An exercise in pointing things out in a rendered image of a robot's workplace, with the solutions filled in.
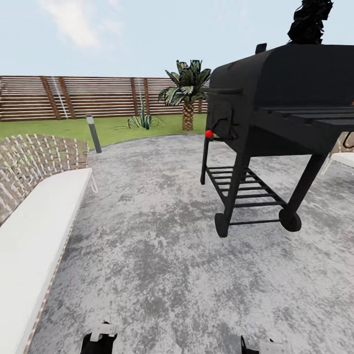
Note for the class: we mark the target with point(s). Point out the garden chair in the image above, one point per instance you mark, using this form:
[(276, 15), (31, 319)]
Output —
[(34, 234), (341, 154)]

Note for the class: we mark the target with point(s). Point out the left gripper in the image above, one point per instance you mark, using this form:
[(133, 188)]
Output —
[(102, 346)]

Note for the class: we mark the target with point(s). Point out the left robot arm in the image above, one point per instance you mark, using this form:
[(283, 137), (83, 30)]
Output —
[(100, 340)]

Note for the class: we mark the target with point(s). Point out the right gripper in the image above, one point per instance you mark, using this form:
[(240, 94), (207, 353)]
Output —
[(245, 350)]

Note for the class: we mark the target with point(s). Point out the charcoal grill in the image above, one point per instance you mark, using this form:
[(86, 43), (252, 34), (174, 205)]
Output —
[(295, 99)]

